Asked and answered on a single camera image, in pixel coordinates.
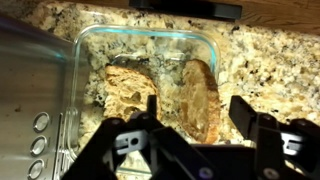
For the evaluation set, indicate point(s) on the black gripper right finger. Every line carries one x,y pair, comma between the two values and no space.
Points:
266,146

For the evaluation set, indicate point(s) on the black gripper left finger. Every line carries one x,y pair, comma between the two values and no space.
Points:
166,153

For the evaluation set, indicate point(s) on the brown toasted bread slice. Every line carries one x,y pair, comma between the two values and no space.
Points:
128,91
200,106

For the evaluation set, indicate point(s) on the stainless steel two-slot toaster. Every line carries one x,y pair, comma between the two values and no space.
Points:
20,100

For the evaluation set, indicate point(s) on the clear glass food container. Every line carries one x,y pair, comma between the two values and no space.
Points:
166,83

